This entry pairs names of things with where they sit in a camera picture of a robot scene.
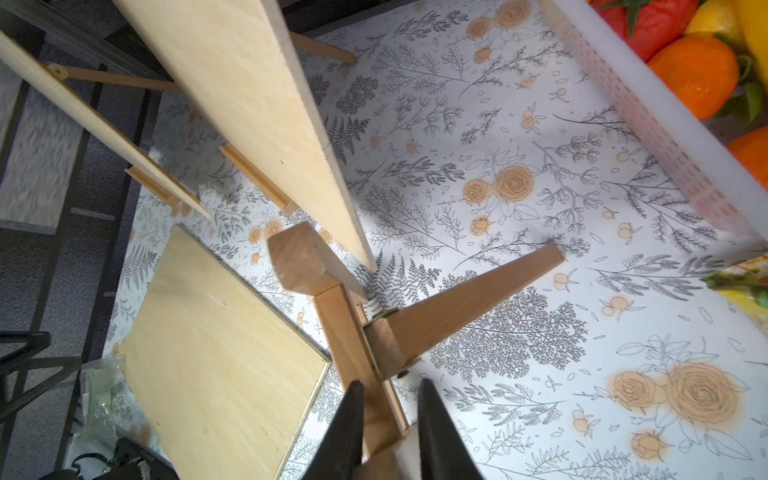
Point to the plywood board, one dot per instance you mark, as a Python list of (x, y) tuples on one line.
[(224, 379), (144, 170), (236, 64)]

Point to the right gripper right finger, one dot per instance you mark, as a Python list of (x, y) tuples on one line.
[(442, 452)]

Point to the green snack bag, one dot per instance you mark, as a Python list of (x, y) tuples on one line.
[(744, 285)]

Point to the green items plastic bag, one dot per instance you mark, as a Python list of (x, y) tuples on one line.
[(106, 411)]

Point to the orange fruit bottom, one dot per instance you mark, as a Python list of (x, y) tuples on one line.
[(700, 70)]

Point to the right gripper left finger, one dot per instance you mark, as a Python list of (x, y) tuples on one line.
[(340, 451)]

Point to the floral table mat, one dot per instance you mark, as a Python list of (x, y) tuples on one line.
[(479, 153)]

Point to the yellow banana bunch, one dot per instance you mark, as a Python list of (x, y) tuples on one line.
[(752, 15)]

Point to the white plastic basket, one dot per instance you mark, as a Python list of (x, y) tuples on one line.
[(693, 154)]

